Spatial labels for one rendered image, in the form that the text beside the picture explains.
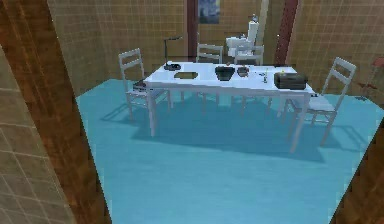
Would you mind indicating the black box appliance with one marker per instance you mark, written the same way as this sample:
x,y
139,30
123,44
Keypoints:
x,y
290,81

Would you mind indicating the white toilet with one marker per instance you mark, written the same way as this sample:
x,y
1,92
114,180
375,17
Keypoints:
x,y
245,38

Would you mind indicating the olive flat tray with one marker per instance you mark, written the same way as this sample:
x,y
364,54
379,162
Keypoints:
x,y
186,75

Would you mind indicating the black desk lamp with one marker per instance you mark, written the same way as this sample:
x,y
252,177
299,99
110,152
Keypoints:
x,y
170,65

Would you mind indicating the white dining table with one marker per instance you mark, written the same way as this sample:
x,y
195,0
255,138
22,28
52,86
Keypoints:
x,y
206,80

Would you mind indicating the small dark bowl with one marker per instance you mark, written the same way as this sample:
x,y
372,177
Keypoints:
x,y
243,71

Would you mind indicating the white slatted chair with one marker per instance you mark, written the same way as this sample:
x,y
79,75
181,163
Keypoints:
x,y
209,52
248,53
133,95
321,103

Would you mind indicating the framed blue wall picture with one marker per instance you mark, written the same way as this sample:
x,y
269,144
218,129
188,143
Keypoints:
x,y
209,10

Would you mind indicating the black bowl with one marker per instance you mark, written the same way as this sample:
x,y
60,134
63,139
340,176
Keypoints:
x,y
225,72

